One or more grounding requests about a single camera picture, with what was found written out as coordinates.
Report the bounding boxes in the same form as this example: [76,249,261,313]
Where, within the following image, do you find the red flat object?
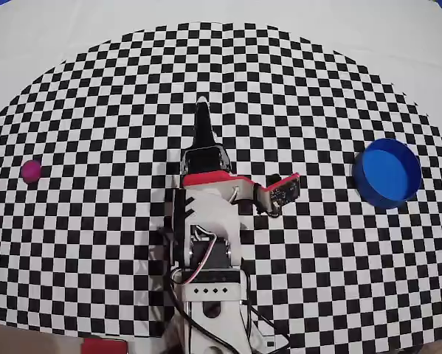
[82,338,128,354]

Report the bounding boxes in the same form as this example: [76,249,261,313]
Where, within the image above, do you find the thick black cable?
[156,225,251,354]

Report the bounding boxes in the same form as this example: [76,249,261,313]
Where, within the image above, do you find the thin black cable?
[241,271,291,344]

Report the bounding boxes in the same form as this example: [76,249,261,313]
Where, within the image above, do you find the white red gripper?
[181,95,263,203]

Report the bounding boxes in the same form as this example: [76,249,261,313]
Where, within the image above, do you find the black white checkered mat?
[0,0,442,350]

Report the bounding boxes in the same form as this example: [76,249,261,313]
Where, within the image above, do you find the blue round box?
[351,138,424,210]

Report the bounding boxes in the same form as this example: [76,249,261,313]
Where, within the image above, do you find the pink faceted ball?
[21,159,43,184]

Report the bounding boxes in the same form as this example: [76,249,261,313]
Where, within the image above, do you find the camera board on red mount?
[255,172,301,218]

